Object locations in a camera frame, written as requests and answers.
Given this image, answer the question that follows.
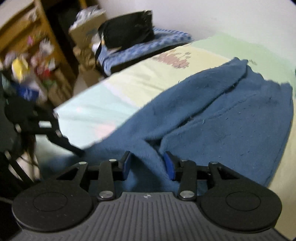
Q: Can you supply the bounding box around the wooden shelf with clutter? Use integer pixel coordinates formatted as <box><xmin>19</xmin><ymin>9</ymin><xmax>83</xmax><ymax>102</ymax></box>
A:
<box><xmin>1</xmin><ymin>1</ymin><xmax>78</xmax><ymax>106</ymax></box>

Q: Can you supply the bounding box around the blue checkered blanket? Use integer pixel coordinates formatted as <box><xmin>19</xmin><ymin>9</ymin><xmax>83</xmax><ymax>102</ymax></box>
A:
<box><xmin>95</xmin><ymin>28</ymin><xmax>193</xmax><ymax>77</ymax></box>

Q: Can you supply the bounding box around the cardboard box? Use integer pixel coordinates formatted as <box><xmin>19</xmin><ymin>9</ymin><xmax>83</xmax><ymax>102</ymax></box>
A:
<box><xmin>68</xmin><ymin>5</ymin><xmax>107</xmax><ymax>49</ymax></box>

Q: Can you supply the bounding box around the black bag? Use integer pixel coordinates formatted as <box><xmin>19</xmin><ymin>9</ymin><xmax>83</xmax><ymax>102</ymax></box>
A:
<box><xmin>95</xmin><ymin>10</ymin><xmax>154</xmax><ymax>75</ymax></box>

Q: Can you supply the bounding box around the blue fleece garment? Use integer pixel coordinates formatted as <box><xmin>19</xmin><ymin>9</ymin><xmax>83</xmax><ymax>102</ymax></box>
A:
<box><xmin>41</xmin><ymin>57</ymin><xmax>294</xmax><ymax>193</ymax></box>

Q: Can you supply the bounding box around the pastel patterned bed sheet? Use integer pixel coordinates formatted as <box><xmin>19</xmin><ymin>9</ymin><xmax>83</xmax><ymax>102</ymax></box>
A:
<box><xmin>57</xmin><ymin>33</ymin><xmax>295</xmax><ymax>238</ymax></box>

